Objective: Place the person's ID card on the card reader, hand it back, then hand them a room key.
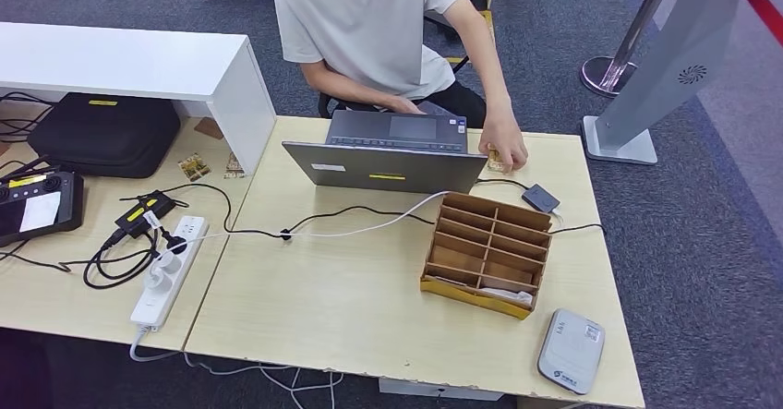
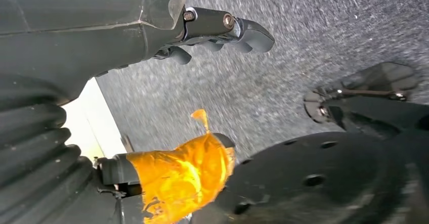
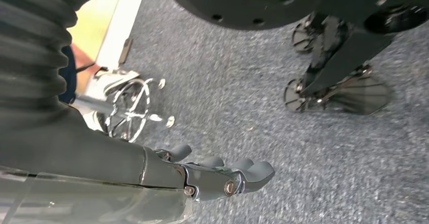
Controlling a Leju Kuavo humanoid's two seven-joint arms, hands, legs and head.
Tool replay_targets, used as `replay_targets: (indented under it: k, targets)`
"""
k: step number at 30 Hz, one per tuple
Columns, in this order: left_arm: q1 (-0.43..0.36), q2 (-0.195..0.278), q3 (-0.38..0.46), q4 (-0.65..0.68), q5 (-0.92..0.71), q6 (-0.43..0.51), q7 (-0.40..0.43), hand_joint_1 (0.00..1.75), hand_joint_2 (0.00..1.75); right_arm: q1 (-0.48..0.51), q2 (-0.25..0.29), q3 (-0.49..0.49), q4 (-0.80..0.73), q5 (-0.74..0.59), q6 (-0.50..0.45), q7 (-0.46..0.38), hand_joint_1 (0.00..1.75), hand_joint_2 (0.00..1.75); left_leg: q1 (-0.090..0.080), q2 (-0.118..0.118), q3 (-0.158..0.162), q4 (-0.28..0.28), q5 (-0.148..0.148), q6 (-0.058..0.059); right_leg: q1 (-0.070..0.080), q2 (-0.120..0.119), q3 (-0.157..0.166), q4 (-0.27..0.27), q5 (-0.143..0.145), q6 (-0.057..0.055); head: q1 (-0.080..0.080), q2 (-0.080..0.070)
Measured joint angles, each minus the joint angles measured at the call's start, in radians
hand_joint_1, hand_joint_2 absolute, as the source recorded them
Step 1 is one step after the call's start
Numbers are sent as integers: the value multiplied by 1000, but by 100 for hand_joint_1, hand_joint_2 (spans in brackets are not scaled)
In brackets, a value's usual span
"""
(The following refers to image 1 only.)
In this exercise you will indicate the grey kiosk stand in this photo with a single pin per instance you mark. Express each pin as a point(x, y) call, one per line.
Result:
point(679, 57)

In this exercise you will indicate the brown cardboard piece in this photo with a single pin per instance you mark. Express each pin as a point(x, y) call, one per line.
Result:
point(210, 128)

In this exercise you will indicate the person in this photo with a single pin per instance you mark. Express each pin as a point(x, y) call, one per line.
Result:
point(367, 33)

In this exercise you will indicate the white paper slip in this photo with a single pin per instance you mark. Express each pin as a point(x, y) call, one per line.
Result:
point(509, 296)

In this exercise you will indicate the white under-desk bracket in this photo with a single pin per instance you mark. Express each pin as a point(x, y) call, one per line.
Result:
point(428, 389)

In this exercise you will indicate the person's right hand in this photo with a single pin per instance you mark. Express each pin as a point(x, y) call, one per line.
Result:
point(405, 106)

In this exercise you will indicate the small black box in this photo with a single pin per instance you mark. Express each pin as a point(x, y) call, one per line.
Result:
point(541, 198)

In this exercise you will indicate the black adapter with yellow label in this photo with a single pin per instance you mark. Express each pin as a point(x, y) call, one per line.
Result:
point(144, 212)

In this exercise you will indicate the person's right forearm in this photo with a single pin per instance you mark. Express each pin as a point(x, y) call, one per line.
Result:
point(345, 90)

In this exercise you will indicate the black handheld controller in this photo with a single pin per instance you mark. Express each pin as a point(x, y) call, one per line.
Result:
point(61, 209)

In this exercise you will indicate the chrome stanchion pole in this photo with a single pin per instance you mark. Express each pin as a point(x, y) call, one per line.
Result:
point(611, 73)

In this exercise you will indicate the cardboard slot organizer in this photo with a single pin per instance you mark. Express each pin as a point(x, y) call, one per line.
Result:
point(465, 261)

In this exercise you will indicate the white desk shelf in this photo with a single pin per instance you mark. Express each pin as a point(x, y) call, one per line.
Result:
point(122, 57)

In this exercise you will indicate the black power plug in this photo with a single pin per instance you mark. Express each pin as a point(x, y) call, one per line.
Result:
point(175, 244)

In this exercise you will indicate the person's left forearm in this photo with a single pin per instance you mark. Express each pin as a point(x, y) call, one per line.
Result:
point(492, 76)

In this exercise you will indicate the person's left hand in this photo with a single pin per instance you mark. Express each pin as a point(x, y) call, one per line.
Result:
point(504, 140)

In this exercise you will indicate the white power strip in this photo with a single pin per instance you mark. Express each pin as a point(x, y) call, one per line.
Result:
point(150, 311)

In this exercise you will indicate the white power plug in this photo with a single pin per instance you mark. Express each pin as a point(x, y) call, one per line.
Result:
point(156, 281)
point(169, 264)

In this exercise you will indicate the black carrying case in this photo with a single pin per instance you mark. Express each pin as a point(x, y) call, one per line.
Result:
point(104, 136)

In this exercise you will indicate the grey laptop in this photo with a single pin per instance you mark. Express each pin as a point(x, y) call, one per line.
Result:
point(391, 171)

